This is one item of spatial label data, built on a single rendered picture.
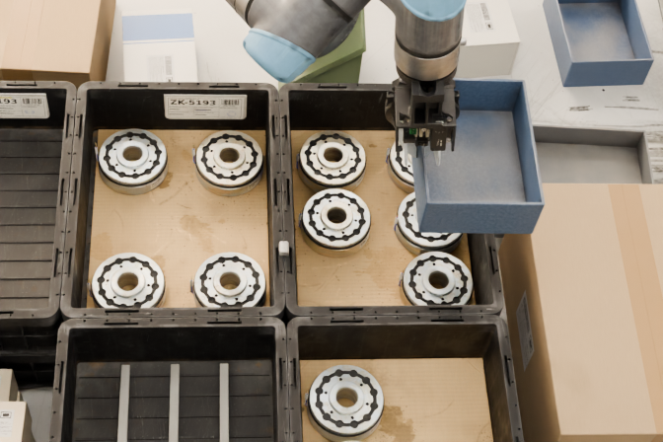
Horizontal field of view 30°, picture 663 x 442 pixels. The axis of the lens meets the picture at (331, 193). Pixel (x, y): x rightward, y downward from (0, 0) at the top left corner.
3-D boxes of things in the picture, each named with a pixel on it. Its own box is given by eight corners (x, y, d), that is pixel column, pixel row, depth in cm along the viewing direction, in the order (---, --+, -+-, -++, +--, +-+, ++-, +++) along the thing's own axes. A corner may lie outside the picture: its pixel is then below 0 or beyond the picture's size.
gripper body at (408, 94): (392, 155, 149) (394, 94, 139) (391, 99, 154) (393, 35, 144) (456, 154, 149) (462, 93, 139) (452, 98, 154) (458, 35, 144)
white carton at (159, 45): (124, 44, 219) (121, 10, 212) (192, 41, 221) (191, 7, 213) (128, 135, 208) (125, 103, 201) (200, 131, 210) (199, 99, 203)
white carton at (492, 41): (423, -4, 231) (430, -38, 224) (485, -8, 233) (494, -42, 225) (445, 79, 220) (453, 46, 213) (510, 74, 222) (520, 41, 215)
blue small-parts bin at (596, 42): (542, 3, 232) (550, -23, 226) (619, 2, 234) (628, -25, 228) (562, 87, 221) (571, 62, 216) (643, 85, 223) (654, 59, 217)
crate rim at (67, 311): (79, 91, 187) (78, 80, 185) (277, 92, 190) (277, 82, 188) (60, 326, 165) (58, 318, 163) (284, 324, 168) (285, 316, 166)
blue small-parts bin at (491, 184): (406, 109, 170) (413, 76, 164) (513, 110, 171) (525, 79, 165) (418, 233, 159) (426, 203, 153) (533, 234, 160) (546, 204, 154)
